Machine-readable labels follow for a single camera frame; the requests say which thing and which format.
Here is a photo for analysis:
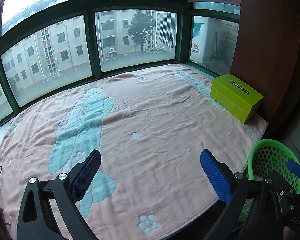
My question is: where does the pink printed blanket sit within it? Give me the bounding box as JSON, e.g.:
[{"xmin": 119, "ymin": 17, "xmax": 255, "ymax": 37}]
[{"xmin": 0, "ymin": 64, "xmax": 268, "ymax": 240}]

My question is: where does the beige apartment building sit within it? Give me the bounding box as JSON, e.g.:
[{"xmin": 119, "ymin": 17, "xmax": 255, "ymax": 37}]
[{"xmin": 0, "ymin": 10, "xmax": 157, "ymax": 110}]

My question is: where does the white louvred shutter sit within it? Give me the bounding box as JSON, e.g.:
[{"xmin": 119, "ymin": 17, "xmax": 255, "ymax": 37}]
[{"xmin": 155, "ymin": 11, "xmax": 178, "ymax": 52}]

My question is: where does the brown wooden cabinet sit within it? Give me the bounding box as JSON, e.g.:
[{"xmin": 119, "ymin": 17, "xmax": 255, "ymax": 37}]
[{"xmin": 230, "ymin": 0, "xmax": 300, "ymax": 125}]

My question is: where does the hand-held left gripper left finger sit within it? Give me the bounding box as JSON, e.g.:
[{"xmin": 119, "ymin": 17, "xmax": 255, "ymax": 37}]
[{"xmin": 17, "ymin": 149, "xmax": 102, "ymax": 240}]

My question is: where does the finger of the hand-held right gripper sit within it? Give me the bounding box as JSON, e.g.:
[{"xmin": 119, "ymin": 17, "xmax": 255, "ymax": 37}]
[{"xmin": 286, "ymin": 159, "xmax": 300, "ymax": 180}]

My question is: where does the green tree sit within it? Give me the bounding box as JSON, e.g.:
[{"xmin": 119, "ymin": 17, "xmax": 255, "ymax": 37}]
[{"xmin": 127, "ymin": 11, "xmax": 154, "ymax": 52}]

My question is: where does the green cardboard box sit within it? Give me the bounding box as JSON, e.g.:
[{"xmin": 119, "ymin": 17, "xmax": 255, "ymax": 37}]
[{"xmin": 210, "ymin": 74, "xmax": 264, "ymax": 125}]

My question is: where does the dark green window frame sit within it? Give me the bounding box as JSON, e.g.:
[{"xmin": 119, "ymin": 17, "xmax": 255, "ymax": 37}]
[{"xmin": 0, "ymin": 0, "xmax": 240, "ymax": 135}]

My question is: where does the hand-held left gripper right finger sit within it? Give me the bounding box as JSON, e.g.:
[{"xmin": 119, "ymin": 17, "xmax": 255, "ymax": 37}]
[{"xmin": 200, "ymin": 149, "xmax": 283, "ymax": 240}]

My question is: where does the white outdoor air conditioner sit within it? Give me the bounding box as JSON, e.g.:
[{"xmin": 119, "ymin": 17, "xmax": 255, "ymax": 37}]
[{"xmin": 190, "ymin": 16, "xmax": 215, "ymax": 63}]

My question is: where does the green mesh plastic basket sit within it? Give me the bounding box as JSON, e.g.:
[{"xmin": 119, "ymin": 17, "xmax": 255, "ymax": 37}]
[{"xmin": 240, "ymin": 139, "xmax": 300, "ymax": 223}]

